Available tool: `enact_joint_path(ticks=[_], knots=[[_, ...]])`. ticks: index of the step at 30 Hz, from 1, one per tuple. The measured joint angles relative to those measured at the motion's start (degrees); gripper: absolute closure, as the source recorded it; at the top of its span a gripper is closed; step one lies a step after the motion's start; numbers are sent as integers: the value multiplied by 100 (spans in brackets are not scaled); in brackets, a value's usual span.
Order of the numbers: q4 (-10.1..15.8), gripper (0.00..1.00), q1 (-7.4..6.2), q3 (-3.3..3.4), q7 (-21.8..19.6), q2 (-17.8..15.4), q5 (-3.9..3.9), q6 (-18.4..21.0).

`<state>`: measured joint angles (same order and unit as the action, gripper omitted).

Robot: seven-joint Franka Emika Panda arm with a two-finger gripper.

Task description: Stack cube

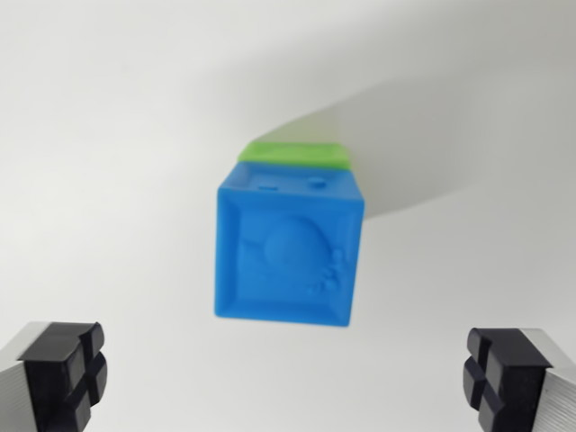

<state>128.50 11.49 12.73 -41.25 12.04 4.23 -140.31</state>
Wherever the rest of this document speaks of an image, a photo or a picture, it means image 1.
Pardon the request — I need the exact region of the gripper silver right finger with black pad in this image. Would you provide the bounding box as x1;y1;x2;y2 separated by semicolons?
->
461;327;576;432

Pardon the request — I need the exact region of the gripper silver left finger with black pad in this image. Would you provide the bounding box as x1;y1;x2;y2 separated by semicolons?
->
0;320;109;432

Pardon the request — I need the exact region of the blue soft cube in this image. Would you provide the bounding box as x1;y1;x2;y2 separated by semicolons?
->
213;160;365;329

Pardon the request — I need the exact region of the green soft cube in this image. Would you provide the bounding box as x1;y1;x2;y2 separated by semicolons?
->
236;140;352;171

